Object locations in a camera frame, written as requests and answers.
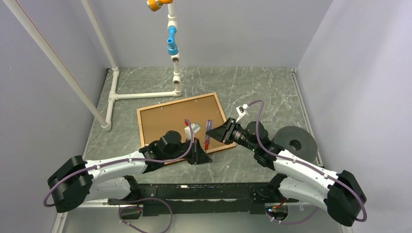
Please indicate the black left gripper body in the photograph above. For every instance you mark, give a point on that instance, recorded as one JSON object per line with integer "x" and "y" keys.
{"x": 189, "y": 155}

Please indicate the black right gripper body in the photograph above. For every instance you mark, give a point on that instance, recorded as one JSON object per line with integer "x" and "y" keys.
{"x": 235, "y": 133}

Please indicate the blue handled screwdriver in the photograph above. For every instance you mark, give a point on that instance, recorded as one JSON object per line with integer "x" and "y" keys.
{"x": 207, "y": 137}

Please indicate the wooden picture frame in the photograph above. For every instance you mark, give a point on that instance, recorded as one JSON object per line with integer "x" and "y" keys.
{"x": 156, "y": 120}

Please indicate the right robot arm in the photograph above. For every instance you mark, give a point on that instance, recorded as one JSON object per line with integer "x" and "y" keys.
{"x": 339, "y": 194}

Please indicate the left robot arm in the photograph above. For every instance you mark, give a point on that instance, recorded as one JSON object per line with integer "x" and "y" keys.
{"x": 78, "y": 180}

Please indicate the blue pipe elbow fitting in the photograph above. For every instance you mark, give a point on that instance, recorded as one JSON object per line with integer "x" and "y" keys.
{"x": 172, "y": 46}

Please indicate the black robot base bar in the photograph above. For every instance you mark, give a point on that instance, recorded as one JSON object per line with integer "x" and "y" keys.
{"x": 201, "y": 198}

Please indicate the dark grey round disc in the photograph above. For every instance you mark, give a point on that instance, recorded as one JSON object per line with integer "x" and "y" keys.
{"x": 298, "y": 141}

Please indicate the white pvc pipe structure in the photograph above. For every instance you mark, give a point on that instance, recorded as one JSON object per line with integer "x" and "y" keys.
{"x": 46, "y": 65}

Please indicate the orange pipe cap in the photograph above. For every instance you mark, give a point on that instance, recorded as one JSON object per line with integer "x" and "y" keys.
{"x": 155, "y": 5}

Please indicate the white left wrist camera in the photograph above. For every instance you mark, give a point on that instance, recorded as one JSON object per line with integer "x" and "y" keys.
{"x": 191, "y": 128}

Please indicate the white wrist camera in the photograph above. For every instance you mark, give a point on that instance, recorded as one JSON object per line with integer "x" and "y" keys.
{"x": 191, "y": 128}
{"x": 242, "y": 109}

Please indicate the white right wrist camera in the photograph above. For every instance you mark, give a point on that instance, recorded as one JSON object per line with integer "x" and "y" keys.
{"x": 242, "y": 109}

